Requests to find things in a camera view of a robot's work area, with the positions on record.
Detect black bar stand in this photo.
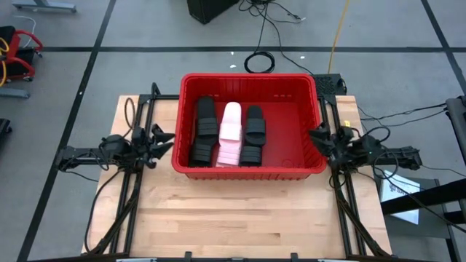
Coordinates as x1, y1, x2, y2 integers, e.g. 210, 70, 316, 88
378, 177, 466, 241

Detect grey floor plate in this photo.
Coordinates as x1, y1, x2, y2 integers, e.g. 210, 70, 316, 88
0, 87, 31, 99

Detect grey stand foot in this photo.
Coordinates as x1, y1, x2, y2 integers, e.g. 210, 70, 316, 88
10, 0, 78, 14

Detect red plastic bin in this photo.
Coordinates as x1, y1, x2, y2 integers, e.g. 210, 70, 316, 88
170, 72, 328, 182

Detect red and black cart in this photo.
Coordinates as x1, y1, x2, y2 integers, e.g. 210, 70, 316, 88
0, 25, 44, 82

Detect black floor box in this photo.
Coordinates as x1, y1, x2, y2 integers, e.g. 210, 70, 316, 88
186, 0, 241, 25

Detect coiled black floor cable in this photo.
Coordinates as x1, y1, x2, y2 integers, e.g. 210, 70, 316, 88
238, 0, 276, 75

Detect black aluminium frame rails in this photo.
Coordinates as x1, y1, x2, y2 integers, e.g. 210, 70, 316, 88
82, 82, 179, 255
316, 93, 393, 258

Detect black base cable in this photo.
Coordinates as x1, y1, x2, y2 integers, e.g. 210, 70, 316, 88
84, 169, 123, 254

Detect thin black cable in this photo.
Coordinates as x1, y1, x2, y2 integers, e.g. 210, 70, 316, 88
363, 109, 448, 128
358, 103, 448, 121

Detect black perforated box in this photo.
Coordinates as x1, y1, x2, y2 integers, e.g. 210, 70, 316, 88
312, 74, 349, 96

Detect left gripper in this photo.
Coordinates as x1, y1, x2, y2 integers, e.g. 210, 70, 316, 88
131, 124, 175, 170

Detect long black floor cable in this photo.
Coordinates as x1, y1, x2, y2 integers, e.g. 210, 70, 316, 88
261, 7, 315, 76

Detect pink slide sandal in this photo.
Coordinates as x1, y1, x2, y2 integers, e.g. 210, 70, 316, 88
215, 139, 242, 169
218, 102, 243, 142

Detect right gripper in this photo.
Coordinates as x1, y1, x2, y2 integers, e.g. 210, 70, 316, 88
308, 122, 363, 170

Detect yellow floor cable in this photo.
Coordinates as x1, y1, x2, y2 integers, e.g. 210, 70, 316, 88
327, 0, 351, 75

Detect white paper sign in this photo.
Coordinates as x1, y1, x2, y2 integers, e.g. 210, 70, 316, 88
379, 170, 422, 226

